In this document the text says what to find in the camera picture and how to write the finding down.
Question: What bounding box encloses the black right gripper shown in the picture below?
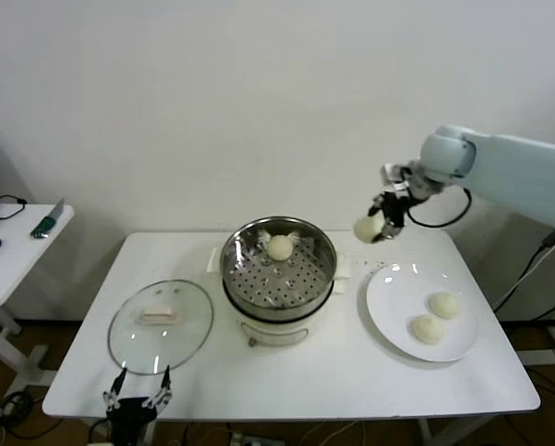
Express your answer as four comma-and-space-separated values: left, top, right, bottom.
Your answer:
368, 192, 411, 244

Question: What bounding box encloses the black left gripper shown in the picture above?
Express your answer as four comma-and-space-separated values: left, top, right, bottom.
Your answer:
102, 364, 174, 446

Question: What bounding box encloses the white steamed baozi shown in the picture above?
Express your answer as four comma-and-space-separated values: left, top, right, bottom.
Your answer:
266, 234, 295, 261
428, 291, 459, 321
410, 314, 446, 346
353, 216, 385, 245

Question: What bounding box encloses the glass pot lid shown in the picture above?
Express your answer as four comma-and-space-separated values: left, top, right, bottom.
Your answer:
107, 279, 215, 375

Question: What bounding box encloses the perforated stainless steel steamer basket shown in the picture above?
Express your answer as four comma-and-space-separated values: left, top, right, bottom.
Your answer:
219, 215, 339, 321

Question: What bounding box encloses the white round plate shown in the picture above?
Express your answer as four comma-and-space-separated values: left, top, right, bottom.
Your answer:
364, 262, 481, 363

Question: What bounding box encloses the white floor power strip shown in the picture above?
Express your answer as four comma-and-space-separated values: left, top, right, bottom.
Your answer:
228, 430, 278, 446

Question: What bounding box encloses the white electric cooker base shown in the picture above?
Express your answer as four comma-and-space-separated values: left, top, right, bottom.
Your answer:
206, 248, 352, 348

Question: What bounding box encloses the white side table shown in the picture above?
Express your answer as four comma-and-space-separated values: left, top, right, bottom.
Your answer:
0, 203, 77, 396

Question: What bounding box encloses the white shelf table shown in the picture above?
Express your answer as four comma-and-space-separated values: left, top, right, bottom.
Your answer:
518, 324, 555, 371

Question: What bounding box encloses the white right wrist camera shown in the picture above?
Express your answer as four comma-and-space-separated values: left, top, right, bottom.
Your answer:
381, 162, 416, 191

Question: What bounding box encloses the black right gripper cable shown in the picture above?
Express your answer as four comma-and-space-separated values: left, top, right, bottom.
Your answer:
406, 188, 473, 229

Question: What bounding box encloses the black floor cable coil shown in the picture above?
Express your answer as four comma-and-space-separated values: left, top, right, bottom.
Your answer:
0, 389, 41, 440

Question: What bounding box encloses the green handled knife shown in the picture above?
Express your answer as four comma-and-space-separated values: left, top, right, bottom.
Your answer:
29, 198, 67, 240

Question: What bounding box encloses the thin black looped cable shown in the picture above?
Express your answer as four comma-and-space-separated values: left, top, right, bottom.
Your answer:
0, 194, 29, 222

